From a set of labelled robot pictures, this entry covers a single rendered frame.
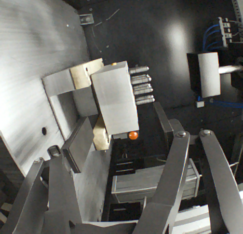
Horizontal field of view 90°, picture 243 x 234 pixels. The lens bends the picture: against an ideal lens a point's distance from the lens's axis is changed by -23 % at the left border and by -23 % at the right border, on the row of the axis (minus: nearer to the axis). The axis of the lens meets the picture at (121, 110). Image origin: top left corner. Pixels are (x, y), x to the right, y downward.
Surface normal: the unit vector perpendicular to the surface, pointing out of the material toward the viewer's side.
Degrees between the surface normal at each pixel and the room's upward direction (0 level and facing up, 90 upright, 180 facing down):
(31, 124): 0
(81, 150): 1
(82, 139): 1
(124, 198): 90
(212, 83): 90
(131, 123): 90
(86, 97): 90
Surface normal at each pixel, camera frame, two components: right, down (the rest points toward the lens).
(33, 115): 0.97, -0.19
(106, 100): -0.04, 0.37
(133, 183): -0.22, -0.90
